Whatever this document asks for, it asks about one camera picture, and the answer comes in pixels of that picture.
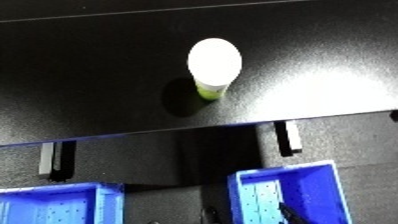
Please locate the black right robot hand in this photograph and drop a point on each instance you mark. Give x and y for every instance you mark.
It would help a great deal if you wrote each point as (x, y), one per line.
(291, 215)

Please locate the white paper cup green band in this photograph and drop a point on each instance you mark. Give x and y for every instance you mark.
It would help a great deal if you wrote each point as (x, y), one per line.
(214, 60)

